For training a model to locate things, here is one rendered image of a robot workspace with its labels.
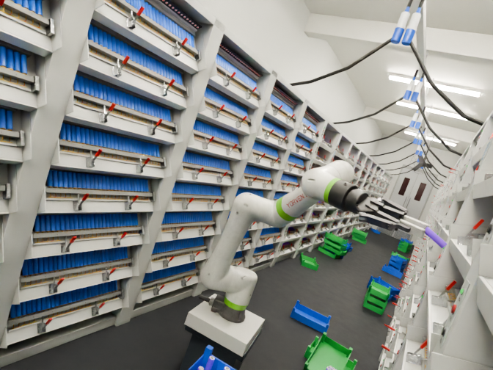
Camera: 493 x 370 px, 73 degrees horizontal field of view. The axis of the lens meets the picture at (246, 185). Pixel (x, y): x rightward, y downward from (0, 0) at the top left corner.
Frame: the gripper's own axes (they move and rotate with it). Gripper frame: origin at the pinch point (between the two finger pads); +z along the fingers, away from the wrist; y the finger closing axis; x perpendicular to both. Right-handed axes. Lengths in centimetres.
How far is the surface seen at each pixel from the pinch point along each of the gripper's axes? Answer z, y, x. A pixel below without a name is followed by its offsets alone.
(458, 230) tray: 3.7, -26.5, -17.0
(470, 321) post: 24.1, 32.8, 15.3
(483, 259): 22.1, 27.5, 23.6
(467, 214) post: 4.1, -30.6, -12.4
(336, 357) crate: -43, -25, -150
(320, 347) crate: -53, -22, -149
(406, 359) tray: 9.9, 12.7, -38.8
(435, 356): 22.2, 38.2, 9.7
